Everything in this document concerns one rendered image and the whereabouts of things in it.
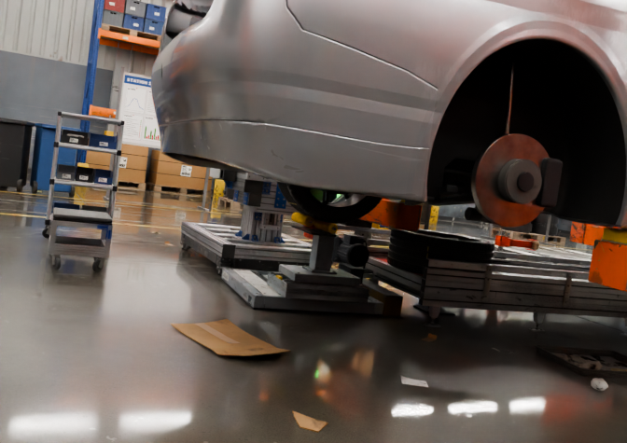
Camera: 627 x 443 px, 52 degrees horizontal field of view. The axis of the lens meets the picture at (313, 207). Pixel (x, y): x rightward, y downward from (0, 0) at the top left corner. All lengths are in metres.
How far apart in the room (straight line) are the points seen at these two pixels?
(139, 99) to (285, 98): 8.19
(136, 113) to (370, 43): 8.18
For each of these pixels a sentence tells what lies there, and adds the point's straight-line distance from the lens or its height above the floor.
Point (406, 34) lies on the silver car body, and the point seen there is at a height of 1.22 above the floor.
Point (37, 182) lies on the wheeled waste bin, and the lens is 9.60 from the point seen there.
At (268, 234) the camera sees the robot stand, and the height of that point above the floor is 0.28.
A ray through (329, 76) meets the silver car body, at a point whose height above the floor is 1.06.
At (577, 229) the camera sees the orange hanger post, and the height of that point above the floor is 0.62.
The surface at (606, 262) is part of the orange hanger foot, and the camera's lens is 2.58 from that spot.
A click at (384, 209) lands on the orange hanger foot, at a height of 0.62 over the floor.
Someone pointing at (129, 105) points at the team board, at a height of 1.41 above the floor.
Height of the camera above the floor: 0.78
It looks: 3 degrees down
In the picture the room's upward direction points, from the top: 8 degrees clockwise
